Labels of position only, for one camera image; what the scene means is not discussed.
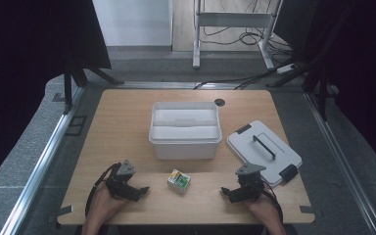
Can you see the black tripod stand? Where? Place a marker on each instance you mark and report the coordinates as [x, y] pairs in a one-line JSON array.
[[321, 94], [68, 88]]

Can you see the black curtain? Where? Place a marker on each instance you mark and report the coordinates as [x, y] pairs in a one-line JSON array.
[[23, 81], [359, 71]]

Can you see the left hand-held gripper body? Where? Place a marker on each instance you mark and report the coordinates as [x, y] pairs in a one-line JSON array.
[[121, 181]]

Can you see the person's left hand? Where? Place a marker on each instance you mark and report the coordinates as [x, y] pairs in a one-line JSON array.
[[104, 204]]

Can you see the white metal stand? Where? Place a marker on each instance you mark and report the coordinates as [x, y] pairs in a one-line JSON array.
[[233, 19]]

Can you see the silver metal floor rail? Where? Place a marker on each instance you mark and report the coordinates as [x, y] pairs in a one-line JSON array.
[[163, 85], [39, 169], [342, 156]]

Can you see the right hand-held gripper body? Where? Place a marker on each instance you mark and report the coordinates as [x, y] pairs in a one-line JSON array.
[[249, 182]]

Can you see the white plastic storage box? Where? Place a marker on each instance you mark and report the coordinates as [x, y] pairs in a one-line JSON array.
[[185, 148]]

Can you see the person's right hand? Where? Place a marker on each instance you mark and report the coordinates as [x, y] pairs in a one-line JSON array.
[[263, 209]]

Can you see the small green and white packet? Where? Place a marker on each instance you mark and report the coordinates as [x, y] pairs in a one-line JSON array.
[[178, 181]]

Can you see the white power strip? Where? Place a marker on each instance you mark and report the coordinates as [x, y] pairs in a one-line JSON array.
[[286, 68]]

